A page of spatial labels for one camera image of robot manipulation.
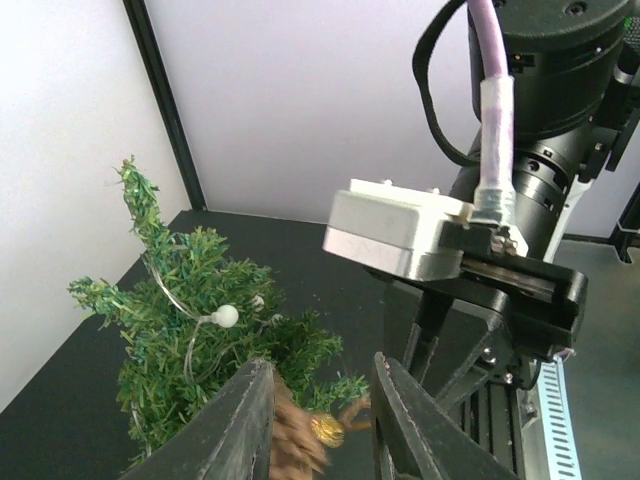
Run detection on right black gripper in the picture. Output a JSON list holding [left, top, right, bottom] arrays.
[[365, 225, 588, 405]]

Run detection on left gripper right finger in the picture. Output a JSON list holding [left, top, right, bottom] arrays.
[[370, 352, 516, 480]]

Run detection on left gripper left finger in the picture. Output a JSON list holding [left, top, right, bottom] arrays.
[[122, 359, 275, 480]]

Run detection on clear wire string lights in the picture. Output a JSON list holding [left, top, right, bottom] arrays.
[[129, 249, 286, 451]]

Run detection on small green christmas tree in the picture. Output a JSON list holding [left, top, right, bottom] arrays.
[[68, 158, 369, 464]]

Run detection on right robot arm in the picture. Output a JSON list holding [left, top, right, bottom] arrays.
[[368, 1, 636, 408]]

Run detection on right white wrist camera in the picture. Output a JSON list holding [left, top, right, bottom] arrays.
[[323, 179, 474, 282]]

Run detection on white slotted cable duct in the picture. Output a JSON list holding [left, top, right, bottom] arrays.
[[537, 355, 582, 480]]

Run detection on right black frame post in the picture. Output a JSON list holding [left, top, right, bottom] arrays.
[[122, 0, 208, 211]]

